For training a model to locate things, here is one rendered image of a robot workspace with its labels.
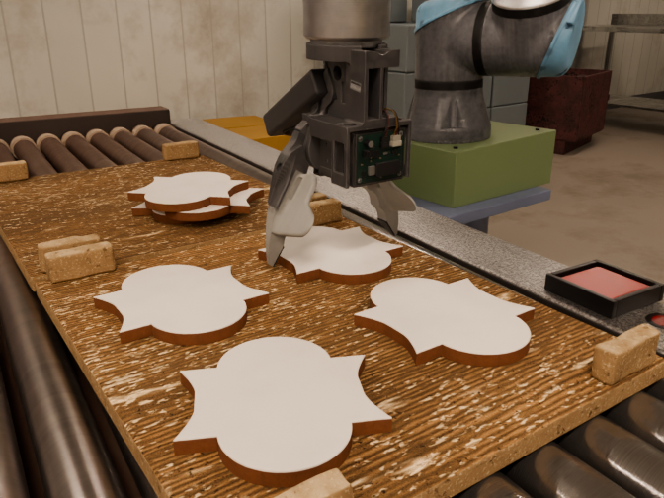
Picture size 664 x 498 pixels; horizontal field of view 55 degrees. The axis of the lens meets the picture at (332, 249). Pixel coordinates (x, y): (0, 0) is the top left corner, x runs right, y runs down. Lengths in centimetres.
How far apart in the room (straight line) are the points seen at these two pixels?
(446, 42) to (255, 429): 81
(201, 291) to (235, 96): 434
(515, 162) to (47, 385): 86
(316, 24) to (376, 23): 5
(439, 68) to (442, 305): 63
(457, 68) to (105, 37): 356
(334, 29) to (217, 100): 427
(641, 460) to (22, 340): 47
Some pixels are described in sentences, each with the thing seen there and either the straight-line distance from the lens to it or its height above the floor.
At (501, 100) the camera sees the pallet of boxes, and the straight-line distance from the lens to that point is 515.
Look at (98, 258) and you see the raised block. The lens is 64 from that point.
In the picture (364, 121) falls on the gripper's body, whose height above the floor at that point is 109.
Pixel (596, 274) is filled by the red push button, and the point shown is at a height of 93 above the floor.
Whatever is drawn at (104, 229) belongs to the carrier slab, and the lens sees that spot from 77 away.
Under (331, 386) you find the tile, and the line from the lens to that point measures 42.
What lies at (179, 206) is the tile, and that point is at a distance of 73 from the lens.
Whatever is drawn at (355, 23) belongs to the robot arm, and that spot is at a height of 116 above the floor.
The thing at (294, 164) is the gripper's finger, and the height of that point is 104.
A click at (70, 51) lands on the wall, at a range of 440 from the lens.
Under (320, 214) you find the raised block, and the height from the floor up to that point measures 95.
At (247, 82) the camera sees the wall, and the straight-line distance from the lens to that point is 491.
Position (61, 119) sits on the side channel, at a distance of 153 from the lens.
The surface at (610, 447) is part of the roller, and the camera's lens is 45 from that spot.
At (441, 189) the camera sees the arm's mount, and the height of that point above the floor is 90.
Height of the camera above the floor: 117
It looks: 21 degrees down
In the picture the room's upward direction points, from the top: straight up
